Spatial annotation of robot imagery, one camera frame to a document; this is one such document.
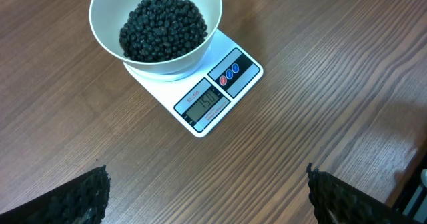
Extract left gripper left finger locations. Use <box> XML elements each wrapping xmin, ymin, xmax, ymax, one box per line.
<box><xmin>1</xmin><ymin>166</ymin><xmax>111</xmax><ymax>223</ymax></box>

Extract white digital kitchen scale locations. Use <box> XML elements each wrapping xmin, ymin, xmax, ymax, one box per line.
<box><xmin>125</xmin><ymin>29</ymin><xmax>264</xmax><ymax>137</ymax></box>

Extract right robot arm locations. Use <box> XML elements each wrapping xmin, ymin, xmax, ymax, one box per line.
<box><xmin>385</xmin><ymin>143</ymin><xmax>426</xmax><ymax>224</ymax></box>

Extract black beans in bowl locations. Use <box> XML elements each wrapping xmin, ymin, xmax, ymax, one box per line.
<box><xmin>119</xmin><ymin>0</ymin><xmax>207</xmax><ymax>63</ymax></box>

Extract white bowl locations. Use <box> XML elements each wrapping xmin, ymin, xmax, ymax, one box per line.
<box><xmin>89</xmin><ymin>0</ymin><xmax>223</xmax><ymax>75</ymax></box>

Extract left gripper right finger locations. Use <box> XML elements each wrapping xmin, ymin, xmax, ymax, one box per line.
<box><xmin>306</xmin><ymin>163</ymin><xmax>414</xmax><ymax>224</ymax></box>

